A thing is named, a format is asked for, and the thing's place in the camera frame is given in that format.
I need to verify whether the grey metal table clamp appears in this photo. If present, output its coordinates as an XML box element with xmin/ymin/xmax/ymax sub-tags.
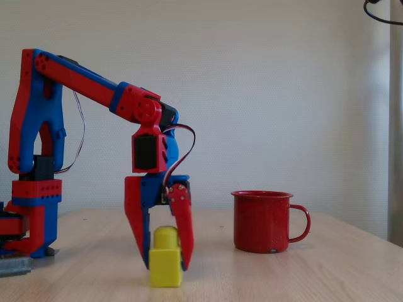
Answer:
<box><xmin>0</xmin><ymin>256</ymin><xmax>34</xmax><ymax>279</ymax></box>

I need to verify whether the black hanging cable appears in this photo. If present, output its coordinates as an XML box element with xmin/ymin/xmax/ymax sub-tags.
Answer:
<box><xmin>363</xmin><ymin>0</ymin><xmax>403</xmax><ymax>26</ymax></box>

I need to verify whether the yellow toy building block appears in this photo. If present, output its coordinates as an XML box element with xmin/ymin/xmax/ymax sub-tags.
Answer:
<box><xmin>149</xmin><ymin>225</ymin><xmax>184</xmax><ymax>289</ymax></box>

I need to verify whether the thin arm servo wire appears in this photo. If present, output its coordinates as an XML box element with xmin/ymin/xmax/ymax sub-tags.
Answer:
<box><xmin>52</xmin><ymin>90</ymin><xmax>86</xmax><ymax>174</ymax></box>

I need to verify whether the red enamel mug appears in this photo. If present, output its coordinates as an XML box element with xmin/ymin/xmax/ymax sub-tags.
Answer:
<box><xmin>230</xmin><ymin>190</ymin><xmax>312</xmax><ymax>254</ymax></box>

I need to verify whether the gripper servo wire loop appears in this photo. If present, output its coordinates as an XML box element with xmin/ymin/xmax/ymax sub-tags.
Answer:
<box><xmin>159</xmin><ymin>123</ymin><xmax>196</xmax><ymax>196</ymax></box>

